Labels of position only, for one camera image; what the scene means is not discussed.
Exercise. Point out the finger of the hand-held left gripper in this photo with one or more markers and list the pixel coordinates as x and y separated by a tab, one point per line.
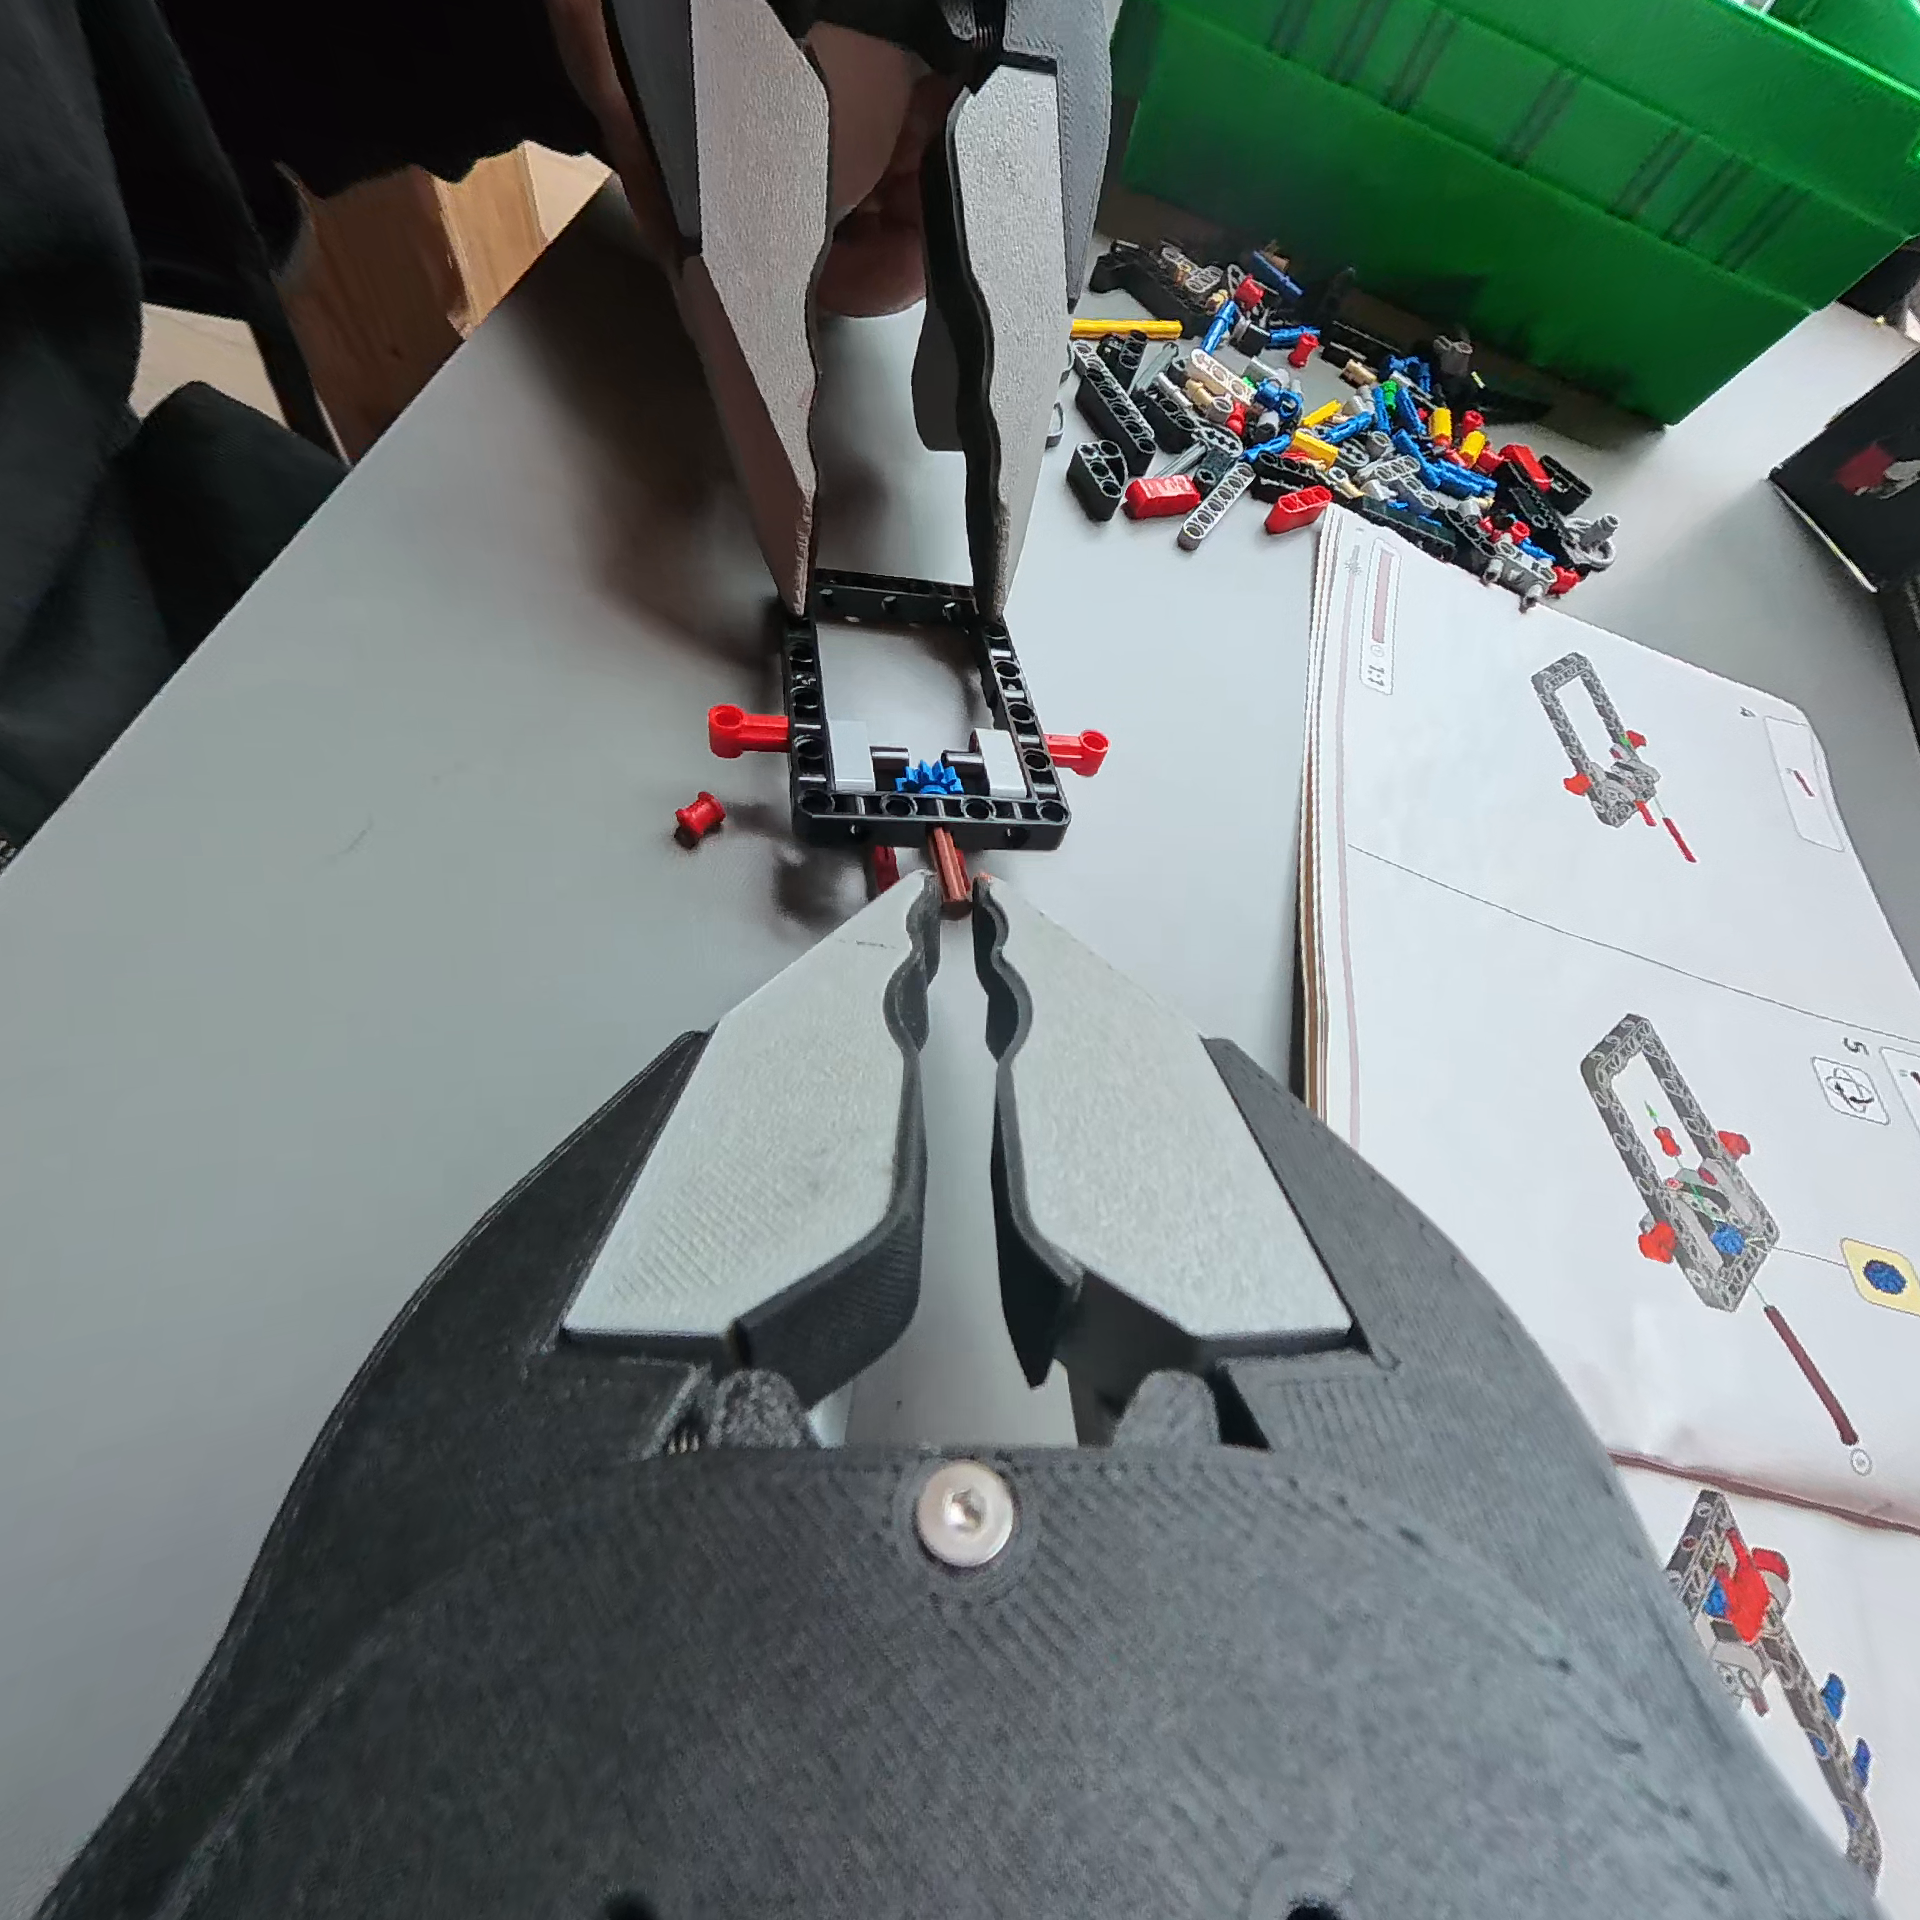
753	255
1027	271

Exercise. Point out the person's left hand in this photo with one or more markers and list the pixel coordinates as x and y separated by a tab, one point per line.
886	197

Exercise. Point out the black lego set box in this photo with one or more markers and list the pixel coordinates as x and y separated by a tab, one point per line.
1855	467

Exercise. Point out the brown lego axle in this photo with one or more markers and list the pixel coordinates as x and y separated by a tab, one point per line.
952	872

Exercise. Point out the black lego frame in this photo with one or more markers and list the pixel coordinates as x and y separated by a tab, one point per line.
818	706

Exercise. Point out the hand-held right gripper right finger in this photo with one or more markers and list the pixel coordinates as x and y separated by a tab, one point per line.
1171	1199

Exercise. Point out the green plastic bin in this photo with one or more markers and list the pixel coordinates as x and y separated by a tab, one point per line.
1499	181

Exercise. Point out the pile of lego pieces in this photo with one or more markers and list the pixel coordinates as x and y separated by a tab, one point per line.
1350	419

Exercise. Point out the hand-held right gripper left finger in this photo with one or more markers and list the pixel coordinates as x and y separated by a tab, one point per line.
721	1185

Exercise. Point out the blue lego gear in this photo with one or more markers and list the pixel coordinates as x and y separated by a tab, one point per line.
927	779

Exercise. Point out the small red lego piece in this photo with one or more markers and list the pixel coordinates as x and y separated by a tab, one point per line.
886	872

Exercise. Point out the lego instruction booklet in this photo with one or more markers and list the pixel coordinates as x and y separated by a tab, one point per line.
1532	961

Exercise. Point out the red lego pin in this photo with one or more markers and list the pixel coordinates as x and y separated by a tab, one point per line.
1080	753
748	729

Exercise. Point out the red lego bush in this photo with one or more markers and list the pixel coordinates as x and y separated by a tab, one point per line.
699	818

